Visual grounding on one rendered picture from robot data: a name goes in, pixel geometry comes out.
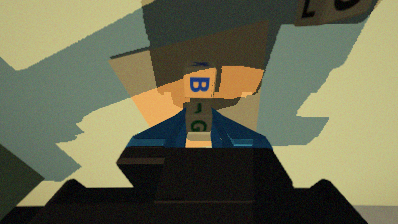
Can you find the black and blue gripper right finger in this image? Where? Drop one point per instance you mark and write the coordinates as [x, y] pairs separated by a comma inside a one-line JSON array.
[[234, 135]]

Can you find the beige letter block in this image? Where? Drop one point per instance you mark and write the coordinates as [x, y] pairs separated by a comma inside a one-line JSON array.
[[198, 118], [199, 79], [320, 12]]

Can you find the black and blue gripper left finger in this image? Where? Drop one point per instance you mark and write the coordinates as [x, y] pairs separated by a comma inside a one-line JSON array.
[[164, 133]]

